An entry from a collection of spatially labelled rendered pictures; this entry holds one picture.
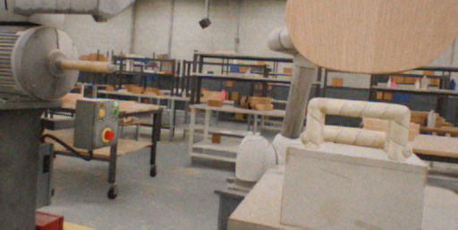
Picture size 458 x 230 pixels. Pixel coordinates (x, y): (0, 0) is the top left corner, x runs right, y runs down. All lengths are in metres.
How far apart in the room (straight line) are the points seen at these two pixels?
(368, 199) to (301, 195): 0.13
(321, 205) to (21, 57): 0.96
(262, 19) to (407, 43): 11.73
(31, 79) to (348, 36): 0.95
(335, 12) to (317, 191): 0.39
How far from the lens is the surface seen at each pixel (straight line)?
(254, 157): 1.65
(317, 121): 0.72
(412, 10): 0.78
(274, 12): 12.40
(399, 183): 0.73
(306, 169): 0.73
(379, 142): 0.89
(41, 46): 1.23
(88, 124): 1.44
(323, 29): 0.77
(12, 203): 1.46
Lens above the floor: 1.22
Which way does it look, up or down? 3 degrees down
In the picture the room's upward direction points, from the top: 5 degrees clockwise
